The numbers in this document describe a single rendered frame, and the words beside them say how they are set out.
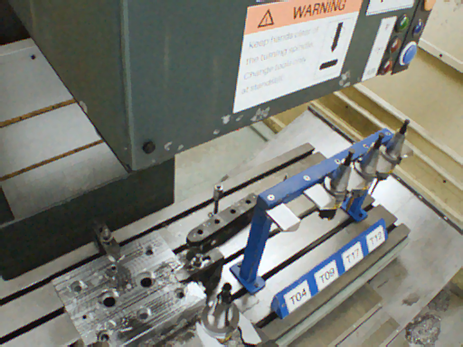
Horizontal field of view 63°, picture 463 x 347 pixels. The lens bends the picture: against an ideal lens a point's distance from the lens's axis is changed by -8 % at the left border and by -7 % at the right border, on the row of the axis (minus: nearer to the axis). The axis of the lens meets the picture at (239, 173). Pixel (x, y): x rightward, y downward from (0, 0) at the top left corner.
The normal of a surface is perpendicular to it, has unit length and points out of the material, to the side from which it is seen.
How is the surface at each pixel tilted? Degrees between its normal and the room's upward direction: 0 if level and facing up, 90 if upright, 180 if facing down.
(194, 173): 0
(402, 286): 24
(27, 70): 90
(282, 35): 90
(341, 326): 7
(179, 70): 90
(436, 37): 90
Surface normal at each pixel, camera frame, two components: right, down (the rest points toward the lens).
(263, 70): 0.61, 0.61
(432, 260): -0.21, -0.49
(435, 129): -0.78, 0.37
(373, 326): 0.23, -0.74
